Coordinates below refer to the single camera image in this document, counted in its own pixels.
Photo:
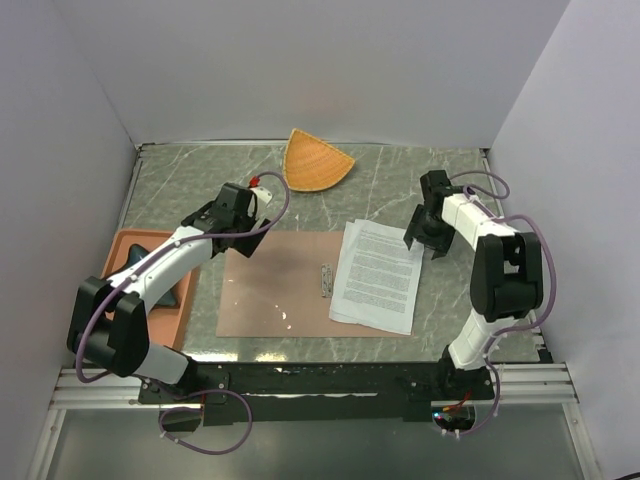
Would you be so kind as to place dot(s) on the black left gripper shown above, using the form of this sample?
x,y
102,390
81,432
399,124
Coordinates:
x,y
245,245

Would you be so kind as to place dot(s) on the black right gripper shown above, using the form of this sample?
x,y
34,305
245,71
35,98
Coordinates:
x,y
441,243

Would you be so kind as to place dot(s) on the white printed paper stack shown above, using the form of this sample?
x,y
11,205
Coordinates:
x,y
377,278

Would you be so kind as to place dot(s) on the pink brown file folder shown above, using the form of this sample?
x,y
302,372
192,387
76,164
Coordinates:
x,y
277,292

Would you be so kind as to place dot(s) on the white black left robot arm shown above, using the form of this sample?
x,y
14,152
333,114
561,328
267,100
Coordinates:
x,y
109,325

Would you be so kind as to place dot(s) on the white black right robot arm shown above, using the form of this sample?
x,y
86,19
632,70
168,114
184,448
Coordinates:
x,y
506,277

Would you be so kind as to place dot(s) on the metal folder clip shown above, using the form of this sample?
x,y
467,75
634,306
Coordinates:
x,y
327,280

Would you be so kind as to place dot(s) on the dark teal star dish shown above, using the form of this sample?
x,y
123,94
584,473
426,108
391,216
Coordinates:
x,y
156,288

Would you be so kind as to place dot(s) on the orange woven wicker basket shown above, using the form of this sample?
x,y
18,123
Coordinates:
x,y
312,165

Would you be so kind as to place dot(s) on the salmon pink plastic tray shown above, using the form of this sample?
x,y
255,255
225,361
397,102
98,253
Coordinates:
x,y
166,326

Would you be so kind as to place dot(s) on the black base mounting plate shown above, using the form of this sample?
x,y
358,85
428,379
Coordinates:
x,y
226,393

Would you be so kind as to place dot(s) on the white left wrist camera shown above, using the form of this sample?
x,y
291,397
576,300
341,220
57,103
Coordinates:
x,y
262,194

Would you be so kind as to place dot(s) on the aluminium frame rail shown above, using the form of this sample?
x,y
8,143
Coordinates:
x,y
528,383

